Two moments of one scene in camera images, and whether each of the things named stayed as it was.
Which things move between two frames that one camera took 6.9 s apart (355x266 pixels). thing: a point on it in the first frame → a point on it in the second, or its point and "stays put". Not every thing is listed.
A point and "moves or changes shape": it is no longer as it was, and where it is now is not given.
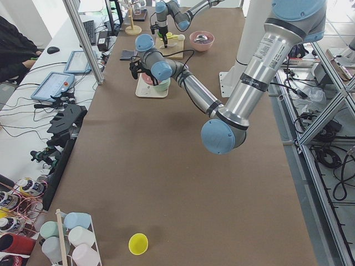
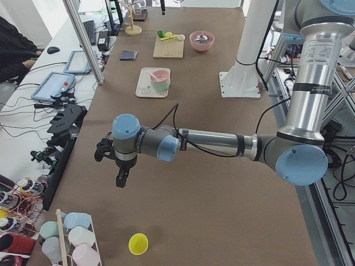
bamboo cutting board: x=173 y=46 stays put
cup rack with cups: x=71 y=240 stays put
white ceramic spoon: x=167 y=46 moves or changes shape
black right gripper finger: x=165 y=41 → x=162 y=6
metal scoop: x=201 y=37 stays put
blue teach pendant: x=55 y=85 stays put
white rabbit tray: x=145 y=90 stays put
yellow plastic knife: x=174 y=36 stays put
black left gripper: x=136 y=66 → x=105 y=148
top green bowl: x=163 y=87 stays put
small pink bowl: x=147 y=78 moves or changes shape
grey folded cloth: x=126 y=55 stays put
